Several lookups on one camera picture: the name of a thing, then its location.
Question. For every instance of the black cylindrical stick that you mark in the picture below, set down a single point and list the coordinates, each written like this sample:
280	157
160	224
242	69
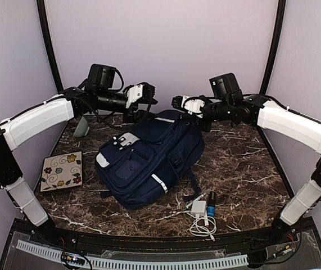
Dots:
211	199

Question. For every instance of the black curved front rail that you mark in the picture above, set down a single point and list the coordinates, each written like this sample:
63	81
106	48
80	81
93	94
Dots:
86	240

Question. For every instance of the black frame post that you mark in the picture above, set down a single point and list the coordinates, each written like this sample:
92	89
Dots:
44	25
281	7

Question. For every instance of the navy blue student backpack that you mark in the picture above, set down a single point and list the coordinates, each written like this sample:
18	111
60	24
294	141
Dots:
141	165

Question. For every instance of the blue eraser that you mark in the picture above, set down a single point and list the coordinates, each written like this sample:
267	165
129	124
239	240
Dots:
211	211

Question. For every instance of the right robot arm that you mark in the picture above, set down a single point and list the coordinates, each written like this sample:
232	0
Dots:
229	103

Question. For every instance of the green capped marker pen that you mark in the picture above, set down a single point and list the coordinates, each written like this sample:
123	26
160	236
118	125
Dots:
196	199

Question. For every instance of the left black frame post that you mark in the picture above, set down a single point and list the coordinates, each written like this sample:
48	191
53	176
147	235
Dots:
44	25

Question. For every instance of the red capped marker pen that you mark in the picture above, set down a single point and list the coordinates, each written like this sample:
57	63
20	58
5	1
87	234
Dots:
206	222

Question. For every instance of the right black frame post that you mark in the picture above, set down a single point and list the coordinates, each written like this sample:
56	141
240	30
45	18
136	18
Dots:
281	7

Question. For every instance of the grey slotted cable duct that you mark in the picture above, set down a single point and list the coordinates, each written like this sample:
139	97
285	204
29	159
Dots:
124	260

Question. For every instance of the green ceramic bowl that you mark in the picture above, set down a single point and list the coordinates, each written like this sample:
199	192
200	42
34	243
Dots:
82	129

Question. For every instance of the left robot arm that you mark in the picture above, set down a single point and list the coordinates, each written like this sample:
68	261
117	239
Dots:
95	93

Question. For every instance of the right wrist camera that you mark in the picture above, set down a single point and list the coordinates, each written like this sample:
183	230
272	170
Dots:
188	102

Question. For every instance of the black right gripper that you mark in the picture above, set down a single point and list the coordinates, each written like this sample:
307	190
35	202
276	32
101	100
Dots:
204	126

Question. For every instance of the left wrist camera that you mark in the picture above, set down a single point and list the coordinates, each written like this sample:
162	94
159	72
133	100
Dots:
142	93

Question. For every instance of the floral pattern notebook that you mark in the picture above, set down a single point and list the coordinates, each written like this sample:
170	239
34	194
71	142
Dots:
61	172

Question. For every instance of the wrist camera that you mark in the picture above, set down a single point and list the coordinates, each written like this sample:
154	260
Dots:
188	102
142	93

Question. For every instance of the white power adapter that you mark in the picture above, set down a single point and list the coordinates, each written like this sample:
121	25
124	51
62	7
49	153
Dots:
198	208

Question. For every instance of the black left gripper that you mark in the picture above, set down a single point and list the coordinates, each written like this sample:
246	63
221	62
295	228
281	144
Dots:
135	116

